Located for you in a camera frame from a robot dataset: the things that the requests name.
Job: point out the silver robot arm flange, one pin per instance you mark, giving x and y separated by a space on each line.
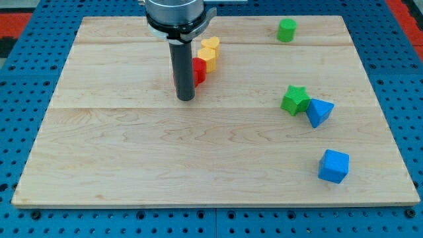
180 21

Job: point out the blue triangle block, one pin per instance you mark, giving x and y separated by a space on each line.
318 111

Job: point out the red block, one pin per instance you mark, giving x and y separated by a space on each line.
199 68

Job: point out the yellow hexagon block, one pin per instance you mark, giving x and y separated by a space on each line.
209 56

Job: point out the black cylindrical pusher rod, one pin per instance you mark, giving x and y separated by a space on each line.
183 74

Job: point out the wooden board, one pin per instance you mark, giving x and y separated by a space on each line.
116 136

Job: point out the yellow heart block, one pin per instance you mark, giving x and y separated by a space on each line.
213 43

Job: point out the green star block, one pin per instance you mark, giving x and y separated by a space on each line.
295 100

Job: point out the green cylinder block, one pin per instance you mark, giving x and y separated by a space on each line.
286 30

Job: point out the blue cube block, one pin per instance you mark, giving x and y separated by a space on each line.
333 166

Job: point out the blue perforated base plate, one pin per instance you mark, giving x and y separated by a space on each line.
36 37

